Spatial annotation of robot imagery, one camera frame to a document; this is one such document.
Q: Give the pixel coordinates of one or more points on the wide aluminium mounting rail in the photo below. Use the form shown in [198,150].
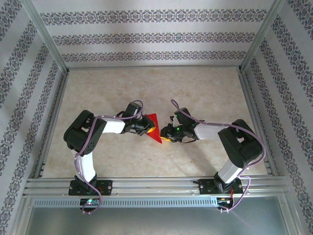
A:
[151,186]

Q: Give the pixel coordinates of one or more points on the grey metal panel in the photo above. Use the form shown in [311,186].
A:
[156,221]

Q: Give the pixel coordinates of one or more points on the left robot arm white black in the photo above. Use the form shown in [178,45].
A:
[80,132]

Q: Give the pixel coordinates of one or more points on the aluminium frame rail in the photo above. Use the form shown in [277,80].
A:
[151,68]
[250,98]
[54,122]

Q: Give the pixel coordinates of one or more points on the aluminium frame post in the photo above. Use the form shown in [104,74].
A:
[44,34]
[262,34]

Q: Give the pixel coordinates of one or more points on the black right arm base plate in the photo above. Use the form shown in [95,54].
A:
[206,187]

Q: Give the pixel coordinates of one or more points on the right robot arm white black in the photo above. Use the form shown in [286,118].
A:
[239,144]

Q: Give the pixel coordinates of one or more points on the red paper sheet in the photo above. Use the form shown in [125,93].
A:
[156,137]

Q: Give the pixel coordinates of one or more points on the small electronics board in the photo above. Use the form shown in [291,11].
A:
[90,202]
[225,201]

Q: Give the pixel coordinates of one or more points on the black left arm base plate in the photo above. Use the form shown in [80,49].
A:
[107,186]

